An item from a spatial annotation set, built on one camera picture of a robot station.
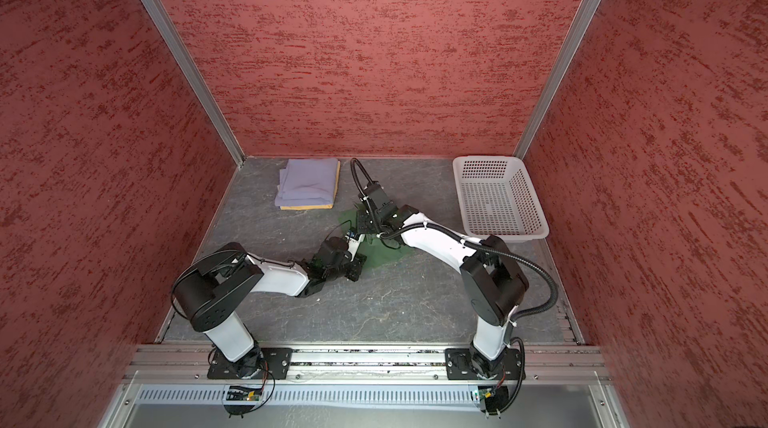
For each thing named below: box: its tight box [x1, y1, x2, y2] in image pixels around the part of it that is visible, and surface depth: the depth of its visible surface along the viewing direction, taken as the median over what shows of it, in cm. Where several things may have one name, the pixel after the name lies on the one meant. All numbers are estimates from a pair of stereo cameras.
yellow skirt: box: [274, 158, 340, 211], surface depth 106 cm
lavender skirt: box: [275, 158, 338, 207], surface depth 107 cm
